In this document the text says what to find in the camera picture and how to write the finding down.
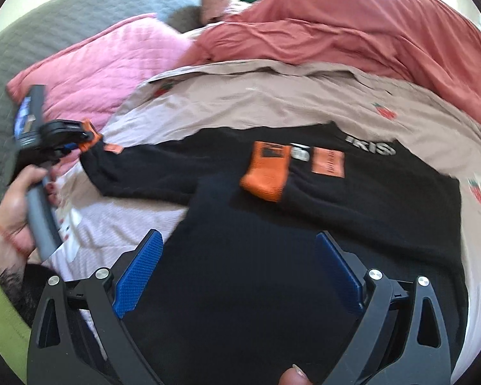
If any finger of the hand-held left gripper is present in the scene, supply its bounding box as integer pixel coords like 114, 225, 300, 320
58, 120, 89, 140
52, 141, 85, 165

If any person's right hand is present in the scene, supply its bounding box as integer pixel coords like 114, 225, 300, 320
279, 365, 311, 385

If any person's left hand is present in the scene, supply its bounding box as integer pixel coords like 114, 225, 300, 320
0, 166, 51, 257

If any beige strawberry print blanket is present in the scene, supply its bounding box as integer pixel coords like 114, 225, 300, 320
44, 62, 481, 378

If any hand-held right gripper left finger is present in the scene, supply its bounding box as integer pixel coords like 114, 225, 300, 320
26, 228, 165, 385

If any grey fuzzy cloth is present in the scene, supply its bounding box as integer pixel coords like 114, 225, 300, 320
168, 6, 203, 33

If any black sweater with orange cuffs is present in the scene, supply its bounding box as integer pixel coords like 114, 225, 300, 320
80, 122, 469, 385

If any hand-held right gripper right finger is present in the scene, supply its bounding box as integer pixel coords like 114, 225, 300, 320
315, 230, 453, 385

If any pink quilted blanket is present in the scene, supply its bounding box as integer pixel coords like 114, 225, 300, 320
6, 13, 203, 169

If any coral red duvet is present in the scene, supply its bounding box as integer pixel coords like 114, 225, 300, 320
184, 0, 481, 137

